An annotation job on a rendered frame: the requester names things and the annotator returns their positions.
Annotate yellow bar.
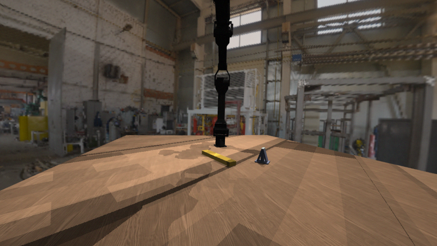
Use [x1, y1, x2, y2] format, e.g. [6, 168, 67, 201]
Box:
[202, 150, 236, 167]

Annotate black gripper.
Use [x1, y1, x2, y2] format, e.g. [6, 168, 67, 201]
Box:
[215, 0, 230, 7]

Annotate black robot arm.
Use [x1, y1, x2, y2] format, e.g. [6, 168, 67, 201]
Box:
[213, 6, 233, 147]

